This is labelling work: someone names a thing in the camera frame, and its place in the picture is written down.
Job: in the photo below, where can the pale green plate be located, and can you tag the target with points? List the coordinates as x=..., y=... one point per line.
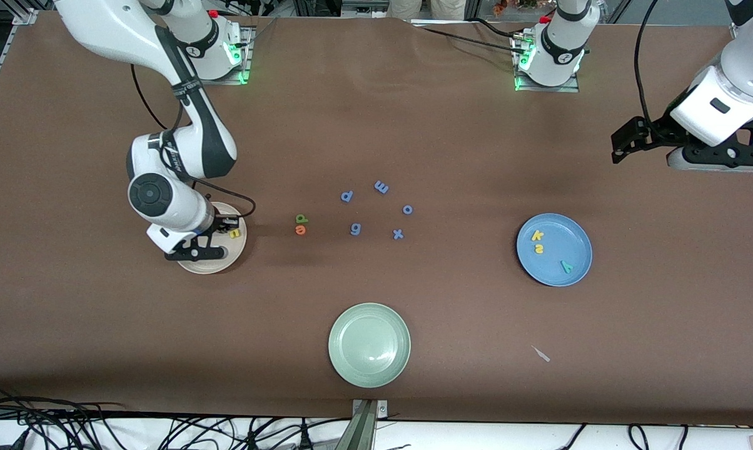
x=369, y=345

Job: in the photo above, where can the blue foam letter p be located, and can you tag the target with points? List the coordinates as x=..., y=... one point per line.
x=344, y=199

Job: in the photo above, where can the grey metal box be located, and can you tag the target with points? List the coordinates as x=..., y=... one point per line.
x=364, y=9

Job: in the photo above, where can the yellow foam letter k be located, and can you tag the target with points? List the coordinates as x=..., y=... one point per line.
x=536, y=235

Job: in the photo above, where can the blue foam letter g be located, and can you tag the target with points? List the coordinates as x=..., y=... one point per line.
x=359, y=229

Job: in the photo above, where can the brown table mat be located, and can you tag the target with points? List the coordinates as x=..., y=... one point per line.
x=101, y=325

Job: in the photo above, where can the teal foam letter y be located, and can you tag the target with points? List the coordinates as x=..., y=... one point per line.
x=566, y=267

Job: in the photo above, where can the person in beige trousers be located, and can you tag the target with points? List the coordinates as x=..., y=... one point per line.
x=404, y=7

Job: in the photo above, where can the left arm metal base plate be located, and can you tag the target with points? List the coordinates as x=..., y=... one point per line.
x=570, y=89

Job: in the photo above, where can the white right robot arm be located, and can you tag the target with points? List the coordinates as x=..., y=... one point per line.
x=101, y=31

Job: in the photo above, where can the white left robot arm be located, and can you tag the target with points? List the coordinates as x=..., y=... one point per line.
x=727, y=106

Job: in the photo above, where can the orange decorative object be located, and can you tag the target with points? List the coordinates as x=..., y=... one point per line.
x=499, y=7

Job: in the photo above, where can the aluminium frame profile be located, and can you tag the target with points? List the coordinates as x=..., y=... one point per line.
x=20, y=15

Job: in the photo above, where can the blue foam letter m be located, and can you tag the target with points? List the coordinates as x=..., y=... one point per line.
x=381, y=187

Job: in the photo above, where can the small white paper scrap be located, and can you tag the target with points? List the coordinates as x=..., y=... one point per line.
x=542, y=355

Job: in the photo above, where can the metal table bracket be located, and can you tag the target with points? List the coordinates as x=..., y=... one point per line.
x=367, y=425

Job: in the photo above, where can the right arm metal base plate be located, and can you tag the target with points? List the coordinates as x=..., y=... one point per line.
x=246, y=69

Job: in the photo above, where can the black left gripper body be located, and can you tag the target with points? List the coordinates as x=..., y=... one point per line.
x=659, y=130

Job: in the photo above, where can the beige brown plate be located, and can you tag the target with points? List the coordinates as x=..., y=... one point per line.
x=226, y=257

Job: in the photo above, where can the blue plate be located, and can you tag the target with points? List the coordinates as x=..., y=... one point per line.
x=567, y=240

